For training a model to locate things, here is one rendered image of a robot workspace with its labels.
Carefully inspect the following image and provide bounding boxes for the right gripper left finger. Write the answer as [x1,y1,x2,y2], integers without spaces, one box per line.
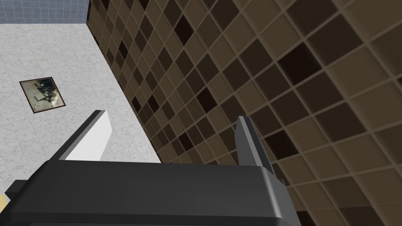
[50,109,112,162]

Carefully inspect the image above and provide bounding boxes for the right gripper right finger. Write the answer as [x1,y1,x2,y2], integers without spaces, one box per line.
[234,116,276,175]

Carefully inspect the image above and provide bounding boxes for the dark-framed wall picture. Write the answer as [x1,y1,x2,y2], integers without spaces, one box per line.
[19,77,66,114]

